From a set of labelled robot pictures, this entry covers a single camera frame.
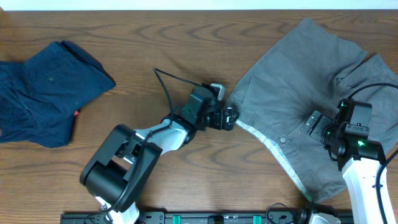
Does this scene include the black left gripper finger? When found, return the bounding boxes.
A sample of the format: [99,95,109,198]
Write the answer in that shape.
[222,107,239,131]
[211,110,229,129]

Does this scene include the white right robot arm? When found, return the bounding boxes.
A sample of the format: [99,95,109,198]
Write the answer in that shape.
[301,98,396,223]

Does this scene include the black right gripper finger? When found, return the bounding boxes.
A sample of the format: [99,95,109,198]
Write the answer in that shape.
[300,110,322,134]
[309,115,333,142]

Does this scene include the grey shorts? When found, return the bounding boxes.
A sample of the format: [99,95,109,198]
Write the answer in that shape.
[228,18,397,202]

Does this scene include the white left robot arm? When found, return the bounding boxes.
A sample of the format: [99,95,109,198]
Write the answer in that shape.
[80,83,239,223]

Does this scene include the navy blue folded shorts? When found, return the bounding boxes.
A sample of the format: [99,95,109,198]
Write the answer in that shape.
[1,40,116,148]

